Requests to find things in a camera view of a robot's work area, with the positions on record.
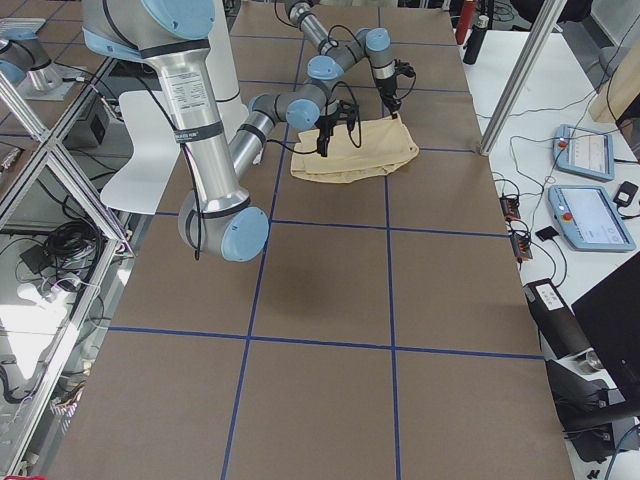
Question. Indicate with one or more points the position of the white curved base cover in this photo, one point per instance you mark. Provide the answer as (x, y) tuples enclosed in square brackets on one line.
[(155, 178)]

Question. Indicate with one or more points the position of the far blue teach pendant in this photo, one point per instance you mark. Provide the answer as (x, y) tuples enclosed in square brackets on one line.
[(584, 152)]

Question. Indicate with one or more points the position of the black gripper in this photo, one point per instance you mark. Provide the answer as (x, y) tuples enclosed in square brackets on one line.
[(386, 88), (327, 121)]

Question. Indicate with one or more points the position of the red cylinder bottle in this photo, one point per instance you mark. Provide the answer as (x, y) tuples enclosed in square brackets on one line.
[(466, 16)]

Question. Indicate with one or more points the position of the black monitor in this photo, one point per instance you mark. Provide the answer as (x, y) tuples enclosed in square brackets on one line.
[(608, 314)]

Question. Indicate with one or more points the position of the orange black connector block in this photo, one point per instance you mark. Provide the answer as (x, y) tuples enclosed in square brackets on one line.
[(510, 207)]

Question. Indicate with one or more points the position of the black power adapter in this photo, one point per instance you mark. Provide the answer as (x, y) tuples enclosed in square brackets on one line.
[(625, 194)]

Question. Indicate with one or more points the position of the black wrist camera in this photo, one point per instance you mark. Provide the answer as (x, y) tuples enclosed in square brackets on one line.
[(349, 114), (402, 68)]

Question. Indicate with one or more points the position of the black water bottle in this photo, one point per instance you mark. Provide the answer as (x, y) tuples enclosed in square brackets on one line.
[(476, 39)]

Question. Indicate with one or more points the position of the cream long-sleeve printed shirt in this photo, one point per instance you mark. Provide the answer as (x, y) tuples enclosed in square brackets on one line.
[(386, 146)]

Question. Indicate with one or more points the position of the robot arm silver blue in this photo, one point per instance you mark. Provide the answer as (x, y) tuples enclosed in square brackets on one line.
[(172, 38), (339, 49)]

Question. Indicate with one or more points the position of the blue teach pendant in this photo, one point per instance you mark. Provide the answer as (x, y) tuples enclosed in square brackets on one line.
[(588, 219), (584, 152)]

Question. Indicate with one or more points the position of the near blue teach pendant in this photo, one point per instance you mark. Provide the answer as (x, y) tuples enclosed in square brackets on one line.
[(588, 219)]

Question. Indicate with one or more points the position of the black labelled box device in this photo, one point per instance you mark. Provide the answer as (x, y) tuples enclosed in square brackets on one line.
[(555, 319)]

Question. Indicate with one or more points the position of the aluminium frame post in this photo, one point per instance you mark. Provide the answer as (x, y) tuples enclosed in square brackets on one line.
[(536, 40)]

